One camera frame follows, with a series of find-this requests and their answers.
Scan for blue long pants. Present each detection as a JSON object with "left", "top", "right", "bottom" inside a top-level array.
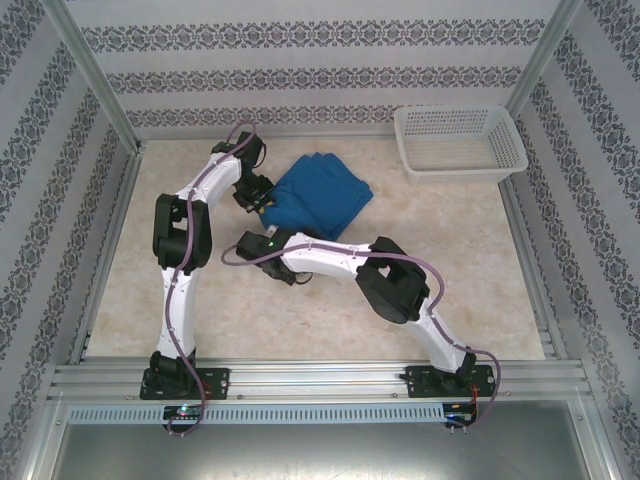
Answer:
[{"left": 257, "top": 152, "right": 376, "bottom": 244}]

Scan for small circuit board green light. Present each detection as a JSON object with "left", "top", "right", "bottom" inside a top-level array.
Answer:
[{"left": 163, "top": 405, "right": 204, "bottom": 420}]

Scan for grey metal sheet panel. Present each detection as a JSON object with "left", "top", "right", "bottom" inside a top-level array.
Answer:
[{"left": 47, "top": 399, "right": 615, "bottom": 480}]

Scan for white plastic mesh basket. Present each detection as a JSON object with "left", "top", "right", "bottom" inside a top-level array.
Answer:
[{"left": 393, "top": 106, "right": 529, "bottom": 185}]

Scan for aluminium table back rail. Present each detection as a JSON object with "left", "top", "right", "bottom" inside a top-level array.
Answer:
[{"left": 137, "top": 130, "right": 401, "bottom": 145}]

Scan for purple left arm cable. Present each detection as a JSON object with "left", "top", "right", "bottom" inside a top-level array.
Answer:
[{"left": 167, "top": 119, "right": 259, "bottom": 441}]

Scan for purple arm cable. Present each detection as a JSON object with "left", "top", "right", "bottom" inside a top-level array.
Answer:
[
  {"left": 167, "top": 119, "right": 259, "bottom": 441},
  {"left": 219, "top": 239, "right": 501, "bottom": 436}
]

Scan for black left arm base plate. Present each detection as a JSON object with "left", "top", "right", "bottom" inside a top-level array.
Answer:
[{"left": 138, "top": 367, "right": 232, "bottom": 401}]

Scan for grey slotted cable duct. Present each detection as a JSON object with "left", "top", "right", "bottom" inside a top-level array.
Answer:
[{"left": 67, "top": 403, "right": 447, "bottom": 424}]

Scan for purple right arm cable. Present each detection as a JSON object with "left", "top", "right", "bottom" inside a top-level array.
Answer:
[{"left": 219, "top": 239, "right": 501, "bottom": 436}]

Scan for aluminium frame post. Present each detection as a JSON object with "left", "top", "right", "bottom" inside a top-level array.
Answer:
[
  {"left": 507, "top": 0, "right": 586, "bottom": 119},
  {"left": 42, "top": 0, "right": 145, "bottom": 151}
]

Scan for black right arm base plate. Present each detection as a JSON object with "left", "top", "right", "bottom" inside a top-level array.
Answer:
[{"left": 404, "top": 363, "right": 499, "bottom": 400}]

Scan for small circuit board red wires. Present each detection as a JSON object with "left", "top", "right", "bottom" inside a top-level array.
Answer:
[{"left": 445, "top": 401, "right": 480, "bottom": 427}]

